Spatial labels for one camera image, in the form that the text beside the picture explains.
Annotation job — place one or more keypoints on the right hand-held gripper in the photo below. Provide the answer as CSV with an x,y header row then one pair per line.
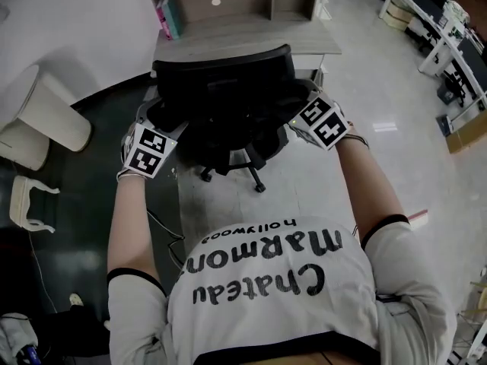
x,y
323,122

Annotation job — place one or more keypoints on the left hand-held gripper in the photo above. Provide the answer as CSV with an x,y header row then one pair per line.
x,y
146,150

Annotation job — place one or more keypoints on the black office chair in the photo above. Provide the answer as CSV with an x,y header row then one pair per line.
x,y
228,89

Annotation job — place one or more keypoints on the person's left forearm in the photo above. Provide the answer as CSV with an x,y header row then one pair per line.
x,y
129,223

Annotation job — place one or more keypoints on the person's right forearm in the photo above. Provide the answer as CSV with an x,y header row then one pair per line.
x,y
365,181

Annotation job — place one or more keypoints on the wooden desk with shelves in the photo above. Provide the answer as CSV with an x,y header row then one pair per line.
x,y
243,32

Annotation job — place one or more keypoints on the black swivel chair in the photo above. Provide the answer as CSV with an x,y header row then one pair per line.
x,y
454,86

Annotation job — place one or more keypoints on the long white office desk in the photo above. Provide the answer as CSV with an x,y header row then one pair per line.
x,y
441,32

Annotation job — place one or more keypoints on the dark wrist band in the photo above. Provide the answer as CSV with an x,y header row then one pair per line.
x,y
359,140

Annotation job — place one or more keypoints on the white cylindrical appliance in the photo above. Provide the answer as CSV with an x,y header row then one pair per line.
x,y
42,120

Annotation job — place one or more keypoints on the beige storage box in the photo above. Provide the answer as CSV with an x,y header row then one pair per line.
x,y
397,15

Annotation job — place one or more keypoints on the white plastic stool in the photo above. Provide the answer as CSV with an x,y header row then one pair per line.
x,y
23,204

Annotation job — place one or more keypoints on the pink book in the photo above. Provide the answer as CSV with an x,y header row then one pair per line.
x,y
163,15

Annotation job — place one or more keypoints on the teal book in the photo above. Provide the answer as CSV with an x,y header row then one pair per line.
x,y
173,15

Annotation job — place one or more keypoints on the brown cardboard box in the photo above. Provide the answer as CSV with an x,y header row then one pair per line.
x,y
466,135

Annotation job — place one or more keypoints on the white shoe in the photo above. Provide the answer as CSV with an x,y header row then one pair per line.
x,y
76,299

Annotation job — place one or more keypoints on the white printed t-shirt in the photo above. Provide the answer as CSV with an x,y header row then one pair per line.
x,y
274,291

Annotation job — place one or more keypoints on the white bag with blue item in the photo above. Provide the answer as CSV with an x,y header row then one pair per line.
x,y
17,337

